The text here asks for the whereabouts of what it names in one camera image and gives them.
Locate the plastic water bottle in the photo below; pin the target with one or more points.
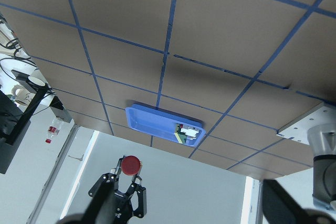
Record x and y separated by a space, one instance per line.
54 129

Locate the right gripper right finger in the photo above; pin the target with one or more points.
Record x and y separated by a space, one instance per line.
279 207

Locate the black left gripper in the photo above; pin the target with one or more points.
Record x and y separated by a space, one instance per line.
124 210

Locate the white circuit breaker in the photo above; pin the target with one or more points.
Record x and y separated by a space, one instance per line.
190 132

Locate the red emergency stop button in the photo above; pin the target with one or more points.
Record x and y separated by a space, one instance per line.
131 165

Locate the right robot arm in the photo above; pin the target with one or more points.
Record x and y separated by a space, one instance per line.
323 182

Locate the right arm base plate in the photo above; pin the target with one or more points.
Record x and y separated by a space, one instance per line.
297 129

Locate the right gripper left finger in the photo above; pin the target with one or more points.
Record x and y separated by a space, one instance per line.
100 210

